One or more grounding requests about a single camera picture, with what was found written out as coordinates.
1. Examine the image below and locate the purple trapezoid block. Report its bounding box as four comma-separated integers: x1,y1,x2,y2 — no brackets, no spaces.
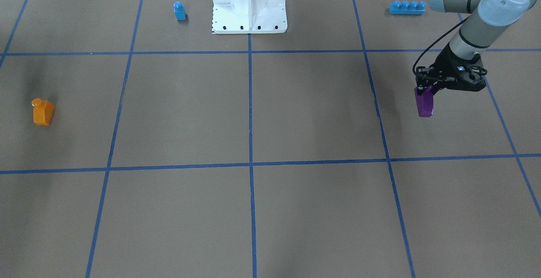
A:
414,86,434,117

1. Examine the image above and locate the orange trapezoid block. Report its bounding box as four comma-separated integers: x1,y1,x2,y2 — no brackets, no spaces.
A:
31,98,55,126

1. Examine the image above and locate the long blue brick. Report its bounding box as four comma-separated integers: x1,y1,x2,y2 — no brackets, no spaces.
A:
388,1,426,15

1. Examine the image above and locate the small blue block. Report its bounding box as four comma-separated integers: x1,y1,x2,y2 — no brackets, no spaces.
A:
173,1,187,21

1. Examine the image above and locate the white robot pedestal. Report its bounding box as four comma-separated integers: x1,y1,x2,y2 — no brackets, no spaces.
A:
211,0,288,34

